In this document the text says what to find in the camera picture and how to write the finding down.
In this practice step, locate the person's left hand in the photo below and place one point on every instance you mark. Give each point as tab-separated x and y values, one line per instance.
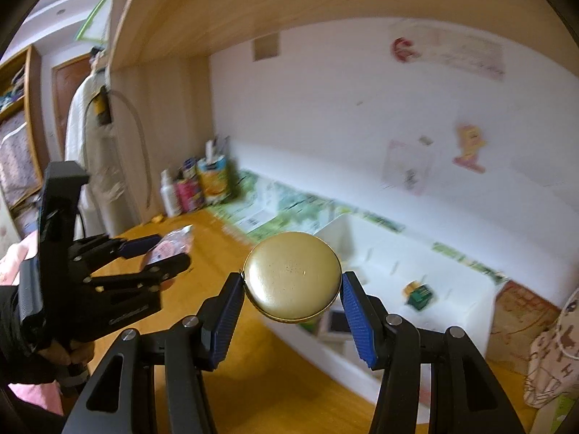
68	355

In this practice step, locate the beige wall note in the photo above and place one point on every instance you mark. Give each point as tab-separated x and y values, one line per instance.
265	47

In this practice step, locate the wooden bookshelf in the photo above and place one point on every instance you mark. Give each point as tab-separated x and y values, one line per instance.
31	113

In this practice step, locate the white hanging robe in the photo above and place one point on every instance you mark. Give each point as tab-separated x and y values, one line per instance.
97	153

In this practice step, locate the pink wall note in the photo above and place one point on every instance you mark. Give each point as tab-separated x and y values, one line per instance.
407	167

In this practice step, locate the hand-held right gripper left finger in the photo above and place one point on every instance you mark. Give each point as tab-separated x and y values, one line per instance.
224	325

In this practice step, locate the green framed panel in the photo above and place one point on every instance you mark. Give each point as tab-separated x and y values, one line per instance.
95	13

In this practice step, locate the white tube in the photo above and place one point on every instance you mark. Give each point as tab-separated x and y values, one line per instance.
210	150

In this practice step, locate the black yellow device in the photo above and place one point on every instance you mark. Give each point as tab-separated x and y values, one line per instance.
102	108

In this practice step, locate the white plastic storage bin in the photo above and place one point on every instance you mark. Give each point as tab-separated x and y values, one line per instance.
452	289

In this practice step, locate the wooden door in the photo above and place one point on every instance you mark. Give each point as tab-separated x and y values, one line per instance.
63	99

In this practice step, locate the small yellow object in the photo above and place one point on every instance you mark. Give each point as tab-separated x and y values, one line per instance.
158	218

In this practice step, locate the wooden desk hutch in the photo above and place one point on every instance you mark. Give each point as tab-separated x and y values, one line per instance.
271	0

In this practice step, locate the dark pens bundle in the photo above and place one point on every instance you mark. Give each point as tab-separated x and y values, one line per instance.
187	168

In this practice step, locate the clear heart-print box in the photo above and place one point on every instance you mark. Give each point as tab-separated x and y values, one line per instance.
174	244

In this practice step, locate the beige printed tote bag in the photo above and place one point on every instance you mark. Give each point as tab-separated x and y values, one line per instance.
554	357

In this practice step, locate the small green yellow-lidded jar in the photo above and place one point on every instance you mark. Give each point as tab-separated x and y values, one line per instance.
419	297

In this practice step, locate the white spray bottle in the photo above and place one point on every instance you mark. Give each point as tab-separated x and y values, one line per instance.
171	196

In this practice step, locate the yellow pony wall sticker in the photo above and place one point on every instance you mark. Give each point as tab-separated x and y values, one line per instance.
470	147

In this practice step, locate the red wall sticker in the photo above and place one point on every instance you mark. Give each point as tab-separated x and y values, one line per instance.
402	49

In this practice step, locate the gold round compact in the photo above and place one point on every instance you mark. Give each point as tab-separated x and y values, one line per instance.
291	275

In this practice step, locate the long paper wall strip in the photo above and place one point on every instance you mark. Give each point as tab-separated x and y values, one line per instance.
466	54

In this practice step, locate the green leaf printed sheet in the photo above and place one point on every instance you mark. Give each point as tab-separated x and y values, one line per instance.
294	210

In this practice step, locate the white barcode box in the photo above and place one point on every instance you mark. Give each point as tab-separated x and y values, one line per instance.
258	217

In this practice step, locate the pink can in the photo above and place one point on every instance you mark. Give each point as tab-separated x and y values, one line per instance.
190	196

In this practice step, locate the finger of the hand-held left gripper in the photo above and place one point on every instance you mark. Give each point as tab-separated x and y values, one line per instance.
165	269
135	246

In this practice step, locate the green tissue pack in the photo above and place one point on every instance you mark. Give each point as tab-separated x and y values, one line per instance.
565	413

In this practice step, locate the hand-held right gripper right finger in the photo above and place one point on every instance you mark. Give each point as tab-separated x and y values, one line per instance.
359	325

